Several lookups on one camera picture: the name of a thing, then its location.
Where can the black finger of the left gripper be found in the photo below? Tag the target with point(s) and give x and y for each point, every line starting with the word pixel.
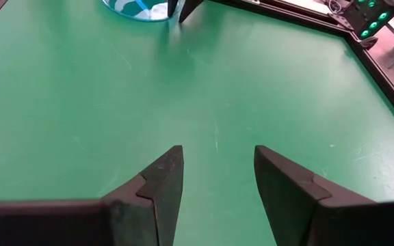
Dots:
pixel 172 7
pixel 190 7

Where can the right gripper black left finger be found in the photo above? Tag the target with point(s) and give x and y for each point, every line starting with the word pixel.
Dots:
pixel 156 205

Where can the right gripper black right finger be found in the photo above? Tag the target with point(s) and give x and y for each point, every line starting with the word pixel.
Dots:
pixel 296 212

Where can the small blue transparent plate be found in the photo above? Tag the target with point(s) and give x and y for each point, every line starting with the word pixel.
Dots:
pixel 132 10

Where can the green table mat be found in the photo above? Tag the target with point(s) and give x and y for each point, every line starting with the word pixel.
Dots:
pixel 80 102

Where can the black computer green LED fans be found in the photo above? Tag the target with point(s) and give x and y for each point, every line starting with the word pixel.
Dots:
pixel 371 17

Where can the black frame clamp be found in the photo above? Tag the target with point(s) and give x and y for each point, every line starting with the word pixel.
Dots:
pixel 369 41

